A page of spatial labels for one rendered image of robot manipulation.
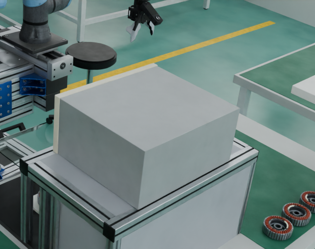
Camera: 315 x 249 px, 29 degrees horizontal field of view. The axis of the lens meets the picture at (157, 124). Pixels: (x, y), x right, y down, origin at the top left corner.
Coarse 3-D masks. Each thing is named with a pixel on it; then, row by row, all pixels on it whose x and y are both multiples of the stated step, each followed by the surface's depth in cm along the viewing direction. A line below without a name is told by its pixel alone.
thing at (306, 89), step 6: (312, 78) 250; (294, 84) 243; (300, 84) 244; (306, 84) 244; (312, 84) 245; (294, 90) 243; (300, 90) 241; (306, 90) 240; (312, 90) 240; (300, 96) 242; (306, 96) 240; (312, 96) 238; (312, 102) 239
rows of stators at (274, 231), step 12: (312, 192) 254; (288, 204) 245; (300, 204) 246; (312, 204) 247; (276, 216) 237; (288, 216) 239; (300, 216) 242; (264, 228) 233; (276, 228) 233; (288, 228) 232
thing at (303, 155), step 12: (240, 120) 309; (252, 120) 311; (252, 132) 300; (264, 132) 301; (276, 132) 302; (276, 144) 292; (288, 144) 294; (288, 156) 284; (300, 156) 285; (312, 156) 287; (312, 168) 277; (0, 228) 220; (312, 228) 240; (12, 240) 215; (240, 240) 229; (300, 240) 233; (312, 240) 233
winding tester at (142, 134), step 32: (64, 96) 190; (96, 96) 192; (128, 96) 195; (160, 96) 197; (192, 96) 200; (64, 128) 192; (96, 128) 180; (128, 128) 177; (160, 128) 179; (192, 128) 182; (224, 128) 194; (96, 160) 185; (128, 160) 174; (160, 160) 175; (192, 160) 188; (224, 160) 203; (128, 192) 179; (160, 192) 183
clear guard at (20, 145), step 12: (24, 132) 217; (36, 132) 218; (48, 132) 219; (0, 144) 209; (12, 144) 210; (24, 144) 210; (36, 144) 211; (48, 144) 212; (12, 156) 203; (24, 156) 204
